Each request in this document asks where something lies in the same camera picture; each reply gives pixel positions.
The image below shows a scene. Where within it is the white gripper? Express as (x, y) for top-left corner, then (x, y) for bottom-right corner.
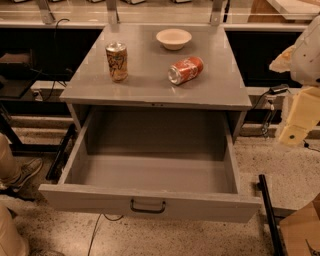
(278, 87), (320, 146)

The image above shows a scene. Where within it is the orange patterned can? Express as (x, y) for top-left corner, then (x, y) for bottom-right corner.
(105, 42), (128, 82)

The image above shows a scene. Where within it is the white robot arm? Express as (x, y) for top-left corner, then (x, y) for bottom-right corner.
(269, 16), (320, 146)

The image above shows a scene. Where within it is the red soda can lying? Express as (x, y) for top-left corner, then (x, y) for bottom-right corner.
(168, 56), (204, 85)

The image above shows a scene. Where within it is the open grey top drawer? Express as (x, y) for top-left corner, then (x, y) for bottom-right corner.
(39, 107), (260, 222)

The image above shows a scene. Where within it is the black power adapter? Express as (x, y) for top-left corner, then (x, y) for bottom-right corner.
(269, 84), (289, 95)

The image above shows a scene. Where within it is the grey cabinet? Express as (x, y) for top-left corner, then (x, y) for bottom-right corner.
(60, 23), (251, 136)

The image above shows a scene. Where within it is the cardboard box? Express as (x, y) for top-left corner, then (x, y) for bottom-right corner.
(280, 194), (320, 256)

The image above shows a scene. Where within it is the white bowl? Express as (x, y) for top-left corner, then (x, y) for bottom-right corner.
(156, 29), (192, 51)

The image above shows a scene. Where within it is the black bar on floor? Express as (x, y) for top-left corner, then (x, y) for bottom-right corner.
(46, 124), (76, 180)

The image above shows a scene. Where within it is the grey sneaker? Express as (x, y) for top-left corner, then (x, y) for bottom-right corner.
(8, 158), (43, 193)

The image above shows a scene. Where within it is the beige trouser leg upper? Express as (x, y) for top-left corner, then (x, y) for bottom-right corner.
(0, 134), (21, 186)

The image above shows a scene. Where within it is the beige trouser leg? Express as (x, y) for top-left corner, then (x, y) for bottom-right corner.
(0, 134), (21, 186)
(0, 204), (30, 256)

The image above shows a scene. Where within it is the beige trouser leg lower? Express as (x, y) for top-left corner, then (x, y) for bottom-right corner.
(0, 204), (30, 256)

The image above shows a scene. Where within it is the black metal frame right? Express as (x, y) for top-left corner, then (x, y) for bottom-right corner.
(258, 174), (284, 256)

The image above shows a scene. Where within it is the black drawer handle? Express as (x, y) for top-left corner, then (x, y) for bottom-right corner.
(130, 199), (166, 214)

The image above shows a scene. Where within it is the black floor cable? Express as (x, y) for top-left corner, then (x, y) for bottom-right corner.
(87, 213), (124, 256)

